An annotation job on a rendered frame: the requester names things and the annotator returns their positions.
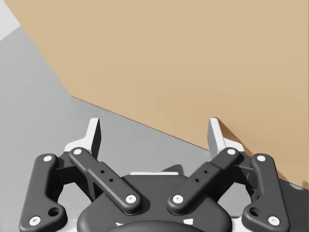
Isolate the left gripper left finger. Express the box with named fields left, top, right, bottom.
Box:
left=18, top=117, right=142, bottom=232

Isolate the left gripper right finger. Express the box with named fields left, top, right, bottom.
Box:
left=167, top=117, right=291, bottom=232

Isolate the tall board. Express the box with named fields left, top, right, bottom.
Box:
left=7, top=0, right=309, bottom=190

